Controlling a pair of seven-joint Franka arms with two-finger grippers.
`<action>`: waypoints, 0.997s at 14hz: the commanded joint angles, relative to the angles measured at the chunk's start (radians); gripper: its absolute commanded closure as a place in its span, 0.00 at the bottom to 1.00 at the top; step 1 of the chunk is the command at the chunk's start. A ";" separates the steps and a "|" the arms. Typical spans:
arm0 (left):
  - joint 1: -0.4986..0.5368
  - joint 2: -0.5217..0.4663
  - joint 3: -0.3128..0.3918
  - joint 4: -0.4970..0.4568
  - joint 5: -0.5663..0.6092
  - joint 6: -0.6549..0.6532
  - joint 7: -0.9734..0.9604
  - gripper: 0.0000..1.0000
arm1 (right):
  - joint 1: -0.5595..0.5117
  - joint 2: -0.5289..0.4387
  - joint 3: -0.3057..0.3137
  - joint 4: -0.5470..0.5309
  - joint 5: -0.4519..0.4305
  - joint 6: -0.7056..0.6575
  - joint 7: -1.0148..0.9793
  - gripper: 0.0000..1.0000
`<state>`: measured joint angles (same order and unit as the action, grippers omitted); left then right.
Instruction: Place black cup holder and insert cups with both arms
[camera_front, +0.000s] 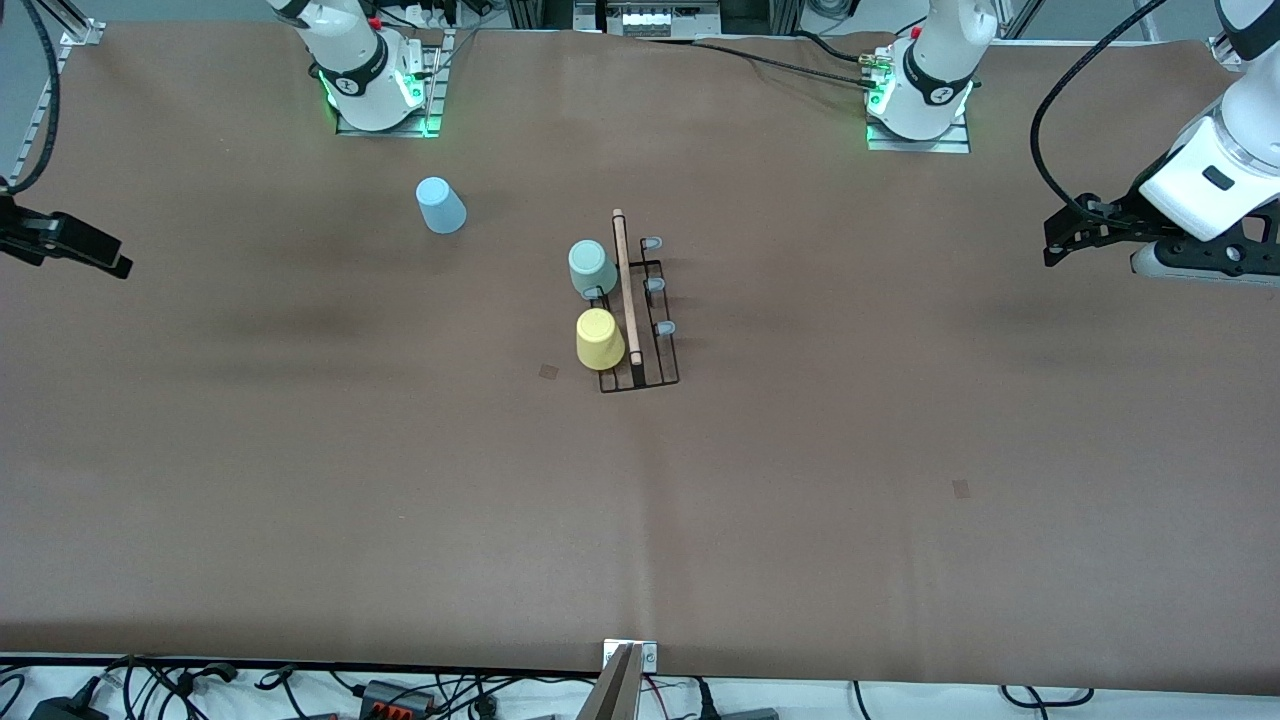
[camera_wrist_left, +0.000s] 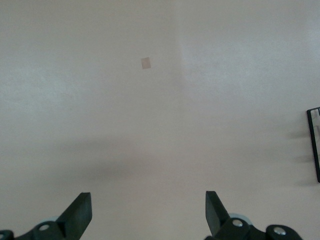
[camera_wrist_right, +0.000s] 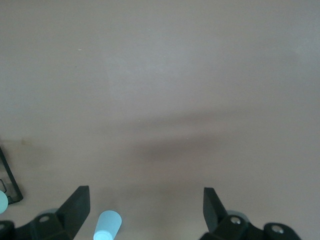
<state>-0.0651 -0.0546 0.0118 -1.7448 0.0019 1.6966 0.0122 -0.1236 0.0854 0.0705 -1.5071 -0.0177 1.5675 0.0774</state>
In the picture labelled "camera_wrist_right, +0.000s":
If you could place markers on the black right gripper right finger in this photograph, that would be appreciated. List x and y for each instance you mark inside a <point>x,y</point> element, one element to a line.
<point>217,220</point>

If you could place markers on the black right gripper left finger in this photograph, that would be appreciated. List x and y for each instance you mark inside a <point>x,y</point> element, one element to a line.
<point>70,217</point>

